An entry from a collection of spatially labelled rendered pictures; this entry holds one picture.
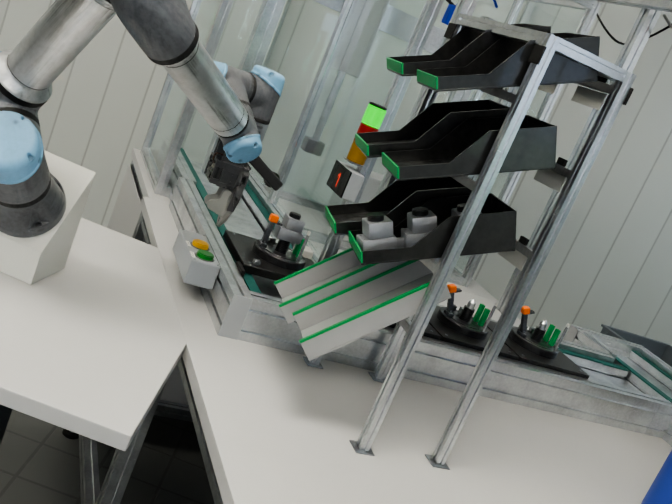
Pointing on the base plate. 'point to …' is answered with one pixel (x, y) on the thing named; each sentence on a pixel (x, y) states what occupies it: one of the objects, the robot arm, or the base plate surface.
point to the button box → (196, 274)
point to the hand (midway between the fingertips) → (222, 221)
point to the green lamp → (373, 116)
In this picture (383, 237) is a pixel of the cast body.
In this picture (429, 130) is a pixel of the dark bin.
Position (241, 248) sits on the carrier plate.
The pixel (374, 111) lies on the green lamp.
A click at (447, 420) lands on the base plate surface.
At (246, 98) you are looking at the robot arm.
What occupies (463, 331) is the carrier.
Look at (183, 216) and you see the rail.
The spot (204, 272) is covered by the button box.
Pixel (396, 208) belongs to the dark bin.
